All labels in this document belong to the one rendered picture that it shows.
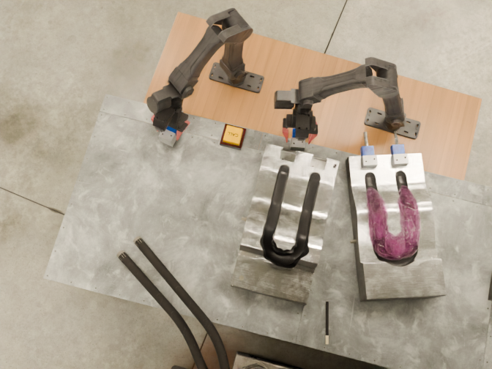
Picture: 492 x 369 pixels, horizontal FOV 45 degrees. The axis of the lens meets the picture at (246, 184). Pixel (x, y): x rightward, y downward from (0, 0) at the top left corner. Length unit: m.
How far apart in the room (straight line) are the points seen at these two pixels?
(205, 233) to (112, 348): 1.00
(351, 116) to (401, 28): 1.23
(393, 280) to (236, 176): 0.64
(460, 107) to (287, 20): 1.28
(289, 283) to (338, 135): 0.58
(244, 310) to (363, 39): 1.78
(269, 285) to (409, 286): 0.45
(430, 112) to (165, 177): 1.00
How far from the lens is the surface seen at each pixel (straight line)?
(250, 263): 1.98
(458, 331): 2.16
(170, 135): 2.11
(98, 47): 3.28
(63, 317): 2.94
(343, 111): 2.22
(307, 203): 2.02
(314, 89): 1.89
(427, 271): 2.03
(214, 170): 2.11
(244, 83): 2.22
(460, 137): 2.30
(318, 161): 2.08
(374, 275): 1.98
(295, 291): 1.98
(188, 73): 1.90
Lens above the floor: 2.83
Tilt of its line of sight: 75 degrees down
